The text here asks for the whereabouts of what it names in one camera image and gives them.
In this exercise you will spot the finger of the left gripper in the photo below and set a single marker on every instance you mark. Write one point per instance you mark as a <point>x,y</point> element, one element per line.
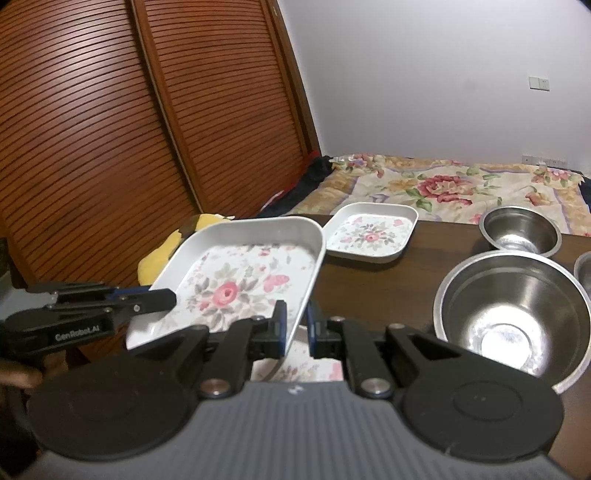
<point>128,303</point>

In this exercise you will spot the small steel bowl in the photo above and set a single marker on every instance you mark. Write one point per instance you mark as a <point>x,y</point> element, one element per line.
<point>582,271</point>

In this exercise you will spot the floral bed quilt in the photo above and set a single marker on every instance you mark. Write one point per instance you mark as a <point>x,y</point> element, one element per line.
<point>451,191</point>

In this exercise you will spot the brown louvered wardrobe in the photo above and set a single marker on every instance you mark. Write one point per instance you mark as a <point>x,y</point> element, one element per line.
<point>122,119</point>

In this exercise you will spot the wall socket strip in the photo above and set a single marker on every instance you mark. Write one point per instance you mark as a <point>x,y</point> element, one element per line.
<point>541,161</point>

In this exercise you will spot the white wall switch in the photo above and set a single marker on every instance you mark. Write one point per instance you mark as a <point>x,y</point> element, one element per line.
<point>539,84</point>

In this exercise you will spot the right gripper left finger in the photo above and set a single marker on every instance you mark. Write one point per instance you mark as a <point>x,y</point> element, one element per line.
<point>217,365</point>

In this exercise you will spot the black clothing pile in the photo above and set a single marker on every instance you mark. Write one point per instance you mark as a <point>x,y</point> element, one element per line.
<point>319,170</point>

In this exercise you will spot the medium steel bowl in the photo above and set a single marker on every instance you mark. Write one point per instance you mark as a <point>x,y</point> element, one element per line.
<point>521,229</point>

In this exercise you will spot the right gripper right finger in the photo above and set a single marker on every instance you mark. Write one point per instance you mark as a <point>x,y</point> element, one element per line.
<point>375,364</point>

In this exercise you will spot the person's left hand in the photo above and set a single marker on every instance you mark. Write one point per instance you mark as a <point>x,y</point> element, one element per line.
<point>26,378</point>

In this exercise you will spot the large steel bowl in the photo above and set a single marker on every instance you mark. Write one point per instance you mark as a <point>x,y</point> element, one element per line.
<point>520,309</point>

